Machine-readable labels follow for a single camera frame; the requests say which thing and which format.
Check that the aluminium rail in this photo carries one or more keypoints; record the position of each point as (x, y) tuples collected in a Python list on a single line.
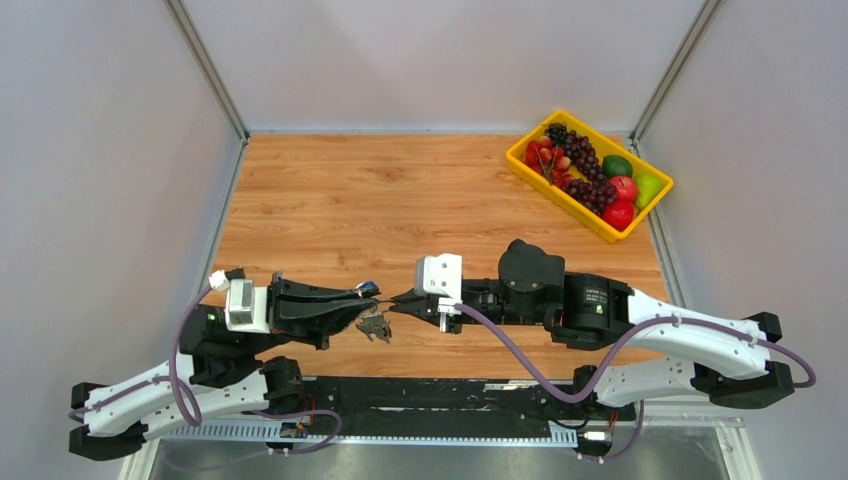
[(395, 426)]

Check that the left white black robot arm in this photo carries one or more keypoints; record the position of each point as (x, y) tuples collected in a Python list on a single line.
[(213, 369)]

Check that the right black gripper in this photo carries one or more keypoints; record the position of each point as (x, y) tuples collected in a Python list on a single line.
[(422, 305)]

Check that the red apple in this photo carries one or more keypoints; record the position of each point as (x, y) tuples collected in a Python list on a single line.
[(626, 188)]

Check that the red strawberries cluster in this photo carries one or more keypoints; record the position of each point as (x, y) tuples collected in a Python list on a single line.
[(549, 160)]

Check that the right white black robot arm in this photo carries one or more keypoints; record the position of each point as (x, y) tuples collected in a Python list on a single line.
[(652, 349)]

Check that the green pear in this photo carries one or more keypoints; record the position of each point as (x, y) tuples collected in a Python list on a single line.
[(649, 186)]

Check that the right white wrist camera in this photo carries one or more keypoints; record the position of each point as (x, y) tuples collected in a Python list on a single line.
[(440, 275)]

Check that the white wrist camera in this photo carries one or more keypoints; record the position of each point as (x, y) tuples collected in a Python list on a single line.
[(246, 305), (440, 275)]

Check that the metal keyring with keys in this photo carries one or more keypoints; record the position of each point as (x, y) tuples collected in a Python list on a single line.
[(374, 324)]

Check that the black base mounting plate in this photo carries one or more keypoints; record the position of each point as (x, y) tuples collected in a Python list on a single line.
[(356, 394)]

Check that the red round fruit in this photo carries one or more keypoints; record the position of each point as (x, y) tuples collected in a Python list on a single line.
[(619, 215)]

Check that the green lime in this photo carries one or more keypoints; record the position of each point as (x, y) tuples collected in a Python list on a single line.
[(616, 165)]

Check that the dark grape bunch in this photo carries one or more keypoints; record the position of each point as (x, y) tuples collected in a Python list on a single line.
[(589, 187)]

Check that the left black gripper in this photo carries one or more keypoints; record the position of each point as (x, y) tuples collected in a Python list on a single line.
[(313, 313)]

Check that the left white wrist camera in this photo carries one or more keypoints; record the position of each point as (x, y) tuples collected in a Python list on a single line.
[(246, 305)]

